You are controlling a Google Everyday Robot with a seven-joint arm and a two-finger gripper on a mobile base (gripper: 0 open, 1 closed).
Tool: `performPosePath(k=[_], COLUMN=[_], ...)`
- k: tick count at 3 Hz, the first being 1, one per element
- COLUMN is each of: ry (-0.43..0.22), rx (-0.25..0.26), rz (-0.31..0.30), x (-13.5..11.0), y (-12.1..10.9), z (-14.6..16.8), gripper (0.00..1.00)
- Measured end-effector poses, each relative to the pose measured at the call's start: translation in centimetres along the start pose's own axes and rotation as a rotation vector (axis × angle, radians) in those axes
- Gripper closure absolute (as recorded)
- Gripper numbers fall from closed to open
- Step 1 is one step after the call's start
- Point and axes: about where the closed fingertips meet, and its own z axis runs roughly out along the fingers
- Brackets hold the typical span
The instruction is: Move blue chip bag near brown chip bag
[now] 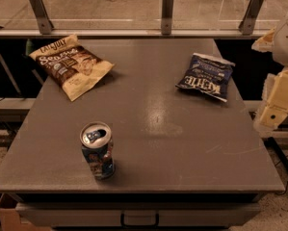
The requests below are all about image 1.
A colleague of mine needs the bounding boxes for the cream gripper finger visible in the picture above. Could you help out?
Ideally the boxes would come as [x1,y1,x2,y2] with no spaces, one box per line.
[251,28,275,53]
[253,66,288,136]

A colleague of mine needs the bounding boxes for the blue Kettle chip bag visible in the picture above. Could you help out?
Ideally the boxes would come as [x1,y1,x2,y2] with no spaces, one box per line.
[175,53,235,102]

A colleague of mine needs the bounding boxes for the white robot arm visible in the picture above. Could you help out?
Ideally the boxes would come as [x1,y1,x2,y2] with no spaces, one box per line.
[251,12,288,134]

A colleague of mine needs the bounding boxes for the brown Late July chip bag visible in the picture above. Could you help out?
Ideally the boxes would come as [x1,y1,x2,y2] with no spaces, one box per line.
[30,35,114,101]

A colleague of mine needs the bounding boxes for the open blue soda can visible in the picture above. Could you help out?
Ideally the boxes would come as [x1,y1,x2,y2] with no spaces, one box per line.
[80,121,115,180]

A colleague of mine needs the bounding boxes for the cardboard box under table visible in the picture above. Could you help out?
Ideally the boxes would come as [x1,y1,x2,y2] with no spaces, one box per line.
[0,193,51,231]

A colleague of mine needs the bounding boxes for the right metal bracket post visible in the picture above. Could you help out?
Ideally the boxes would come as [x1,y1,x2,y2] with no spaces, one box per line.
[239,0,264,36]

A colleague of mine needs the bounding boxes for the metal bracket post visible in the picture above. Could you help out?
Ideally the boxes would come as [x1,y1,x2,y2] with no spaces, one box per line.
[239,0,264,36]
[29,0,53,35]
[161,0,174,35]

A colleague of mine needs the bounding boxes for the middle metal bracket post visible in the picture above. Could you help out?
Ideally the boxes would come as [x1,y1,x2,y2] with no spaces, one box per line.
[161,0,174,35]

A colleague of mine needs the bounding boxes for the left metal bracket post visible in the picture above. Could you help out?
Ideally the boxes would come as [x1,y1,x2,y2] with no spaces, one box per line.
[29,0,53,35]

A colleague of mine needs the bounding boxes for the glass barrier panel with rail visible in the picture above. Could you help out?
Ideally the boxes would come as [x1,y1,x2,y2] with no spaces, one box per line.
[0,0,280,39]

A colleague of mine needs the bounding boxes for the grey table drawer with handle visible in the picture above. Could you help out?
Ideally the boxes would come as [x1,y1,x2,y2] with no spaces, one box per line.
[15,203,260,228]

